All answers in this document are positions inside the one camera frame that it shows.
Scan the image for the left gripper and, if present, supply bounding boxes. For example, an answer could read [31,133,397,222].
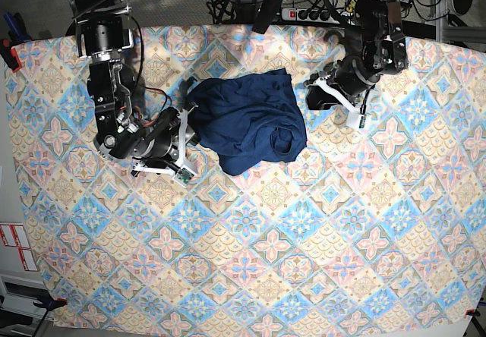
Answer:
[304,56,380,129]

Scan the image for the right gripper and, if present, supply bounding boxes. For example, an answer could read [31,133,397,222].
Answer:
[130,102,197,187]

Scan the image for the blue long-sleeve T-shirt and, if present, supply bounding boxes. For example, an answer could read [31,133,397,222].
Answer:
[187,68,307,176]

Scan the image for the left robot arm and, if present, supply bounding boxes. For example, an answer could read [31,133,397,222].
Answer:
[305,0,409,130]

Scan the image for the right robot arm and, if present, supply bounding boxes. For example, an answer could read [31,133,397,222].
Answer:
[69,0,198,186]

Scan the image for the white power strip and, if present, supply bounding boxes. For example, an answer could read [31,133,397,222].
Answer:
[280,8,339,24]

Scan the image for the patterned tile tablecloth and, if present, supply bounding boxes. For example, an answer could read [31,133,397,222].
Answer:
[5,26,485,336]

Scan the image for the red white labels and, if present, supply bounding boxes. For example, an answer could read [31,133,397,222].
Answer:
[1,222,38,272]

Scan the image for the red black clamp top-left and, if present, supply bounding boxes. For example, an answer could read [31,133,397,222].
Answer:
[1,39,21,73]

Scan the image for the blue clamp bottom-left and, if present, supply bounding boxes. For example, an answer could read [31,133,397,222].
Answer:
[33,297,68,312]

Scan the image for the red clamp bottom-right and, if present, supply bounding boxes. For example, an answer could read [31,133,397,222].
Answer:
[466,310,481,317]

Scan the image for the black strap under mount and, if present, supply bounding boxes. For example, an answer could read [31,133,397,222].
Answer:
[251,0,282,35]

